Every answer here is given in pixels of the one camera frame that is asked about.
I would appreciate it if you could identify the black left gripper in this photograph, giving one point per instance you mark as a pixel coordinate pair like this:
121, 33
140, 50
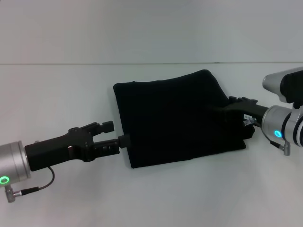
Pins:
56, 149

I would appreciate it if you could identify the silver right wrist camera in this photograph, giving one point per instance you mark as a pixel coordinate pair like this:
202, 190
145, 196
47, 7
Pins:
284, 82

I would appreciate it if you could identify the black shirt with FREE print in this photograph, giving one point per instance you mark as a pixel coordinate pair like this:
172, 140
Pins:
177, 118

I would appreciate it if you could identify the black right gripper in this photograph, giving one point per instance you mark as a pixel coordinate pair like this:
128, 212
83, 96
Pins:
253, 110

